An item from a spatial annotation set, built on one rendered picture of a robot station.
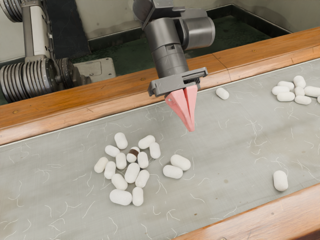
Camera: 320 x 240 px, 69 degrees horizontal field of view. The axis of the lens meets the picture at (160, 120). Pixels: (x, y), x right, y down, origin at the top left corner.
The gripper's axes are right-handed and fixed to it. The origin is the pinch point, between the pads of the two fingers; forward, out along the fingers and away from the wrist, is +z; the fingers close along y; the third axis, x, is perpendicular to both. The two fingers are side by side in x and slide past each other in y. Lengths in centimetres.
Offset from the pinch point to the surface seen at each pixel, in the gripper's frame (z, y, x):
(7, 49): -112, -85, 172
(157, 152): 2.7, -6.7, 2.2
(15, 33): -120, -73, 164
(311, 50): -10.2, 42.0, 12.8
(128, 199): 8.1, -13.8, -2.4
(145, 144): 0.6, -8.3, 4.0
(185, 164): 5.9, -3.1, -0.9
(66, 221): 8.5, -23.9, -0.5
